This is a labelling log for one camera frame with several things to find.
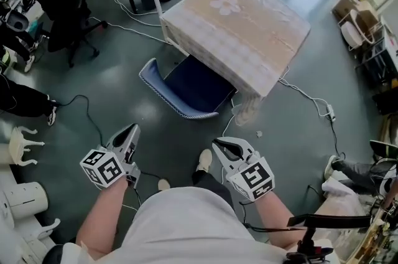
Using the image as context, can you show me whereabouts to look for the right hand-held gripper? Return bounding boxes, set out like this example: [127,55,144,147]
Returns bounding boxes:
[211,136,276,202]

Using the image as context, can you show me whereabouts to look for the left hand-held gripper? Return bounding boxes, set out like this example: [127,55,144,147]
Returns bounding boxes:
[80,123,142,189]

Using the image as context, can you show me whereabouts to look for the blue chair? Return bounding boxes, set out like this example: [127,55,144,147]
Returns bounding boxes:
[139,55,239,120]

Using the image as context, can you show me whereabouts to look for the person's left forearm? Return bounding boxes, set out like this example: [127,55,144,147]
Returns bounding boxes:
[76,178,130,260]

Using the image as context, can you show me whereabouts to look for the person's right forearm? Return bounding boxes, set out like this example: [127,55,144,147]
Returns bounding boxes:
[254,190,307,250]

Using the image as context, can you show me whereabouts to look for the table with beige tablecloth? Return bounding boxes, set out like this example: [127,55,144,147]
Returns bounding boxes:
[159,0,312,127]

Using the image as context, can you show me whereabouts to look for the black office chair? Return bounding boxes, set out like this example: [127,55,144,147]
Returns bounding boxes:
[30,0,108,68]

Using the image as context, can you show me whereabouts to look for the person's right beige shoe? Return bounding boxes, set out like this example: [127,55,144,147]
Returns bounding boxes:
[196,149,213,173]

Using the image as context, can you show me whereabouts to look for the person's black trousers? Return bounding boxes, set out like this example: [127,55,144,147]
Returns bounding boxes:
[191,169,235,210]

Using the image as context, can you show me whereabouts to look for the person's white shirt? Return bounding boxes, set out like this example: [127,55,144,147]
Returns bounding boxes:
[46,186,333,264]

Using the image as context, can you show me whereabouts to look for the small white ornate table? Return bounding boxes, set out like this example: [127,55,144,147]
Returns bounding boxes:
[8,126,45,166]

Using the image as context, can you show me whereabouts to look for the white power strip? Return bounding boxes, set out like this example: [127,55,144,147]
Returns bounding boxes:
[325,103,337,122]

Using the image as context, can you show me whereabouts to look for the black stand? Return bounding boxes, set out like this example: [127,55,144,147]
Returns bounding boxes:
[285,214,373,264]

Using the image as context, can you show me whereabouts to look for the white cylinder container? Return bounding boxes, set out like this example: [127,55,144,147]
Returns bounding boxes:
[2,181,49,220]

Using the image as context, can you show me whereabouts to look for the cloth covered furniture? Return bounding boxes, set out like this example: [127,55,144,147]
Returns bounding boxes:
[320,171,376,253]

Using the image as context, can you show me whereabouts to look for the white ornate furniture piece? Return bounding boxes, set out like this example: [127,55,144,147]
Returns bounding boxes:
[0,187,62,264]

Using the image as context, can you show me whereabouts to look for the white wooden cradle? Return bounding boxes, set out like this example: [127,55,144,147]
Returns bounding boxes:
[337,9,384,52]

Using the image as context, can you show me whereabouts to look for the cardboard box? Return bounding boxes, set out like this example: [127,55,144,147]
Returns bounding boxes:
[331,0,379,24]

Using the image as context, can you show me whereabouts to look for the thin white cable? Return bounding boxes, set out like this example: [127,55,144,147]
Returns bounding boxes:
[220,97,238,186]

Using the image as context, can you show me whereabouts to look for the black floor cable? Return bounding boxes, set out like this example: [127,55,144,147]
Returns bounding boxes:
[55,94,107,146]

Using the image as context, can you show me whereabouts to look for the white cable with power strip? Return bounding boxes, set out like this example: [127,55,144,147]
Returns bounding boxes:
[278,77,337,122]

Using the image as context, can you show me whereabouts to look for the black power strip cable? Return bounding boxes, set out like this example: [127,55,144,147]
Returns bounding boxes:
[330,119,346,161]

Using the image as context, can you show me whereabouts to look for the long white floor cable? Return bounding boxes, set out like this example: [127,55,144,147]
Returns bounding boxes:
[92,0,172,46]

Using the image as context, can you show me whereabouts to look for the black wire rack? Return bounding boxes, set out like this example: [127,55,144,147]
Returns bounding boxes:
[354,35,398,90]

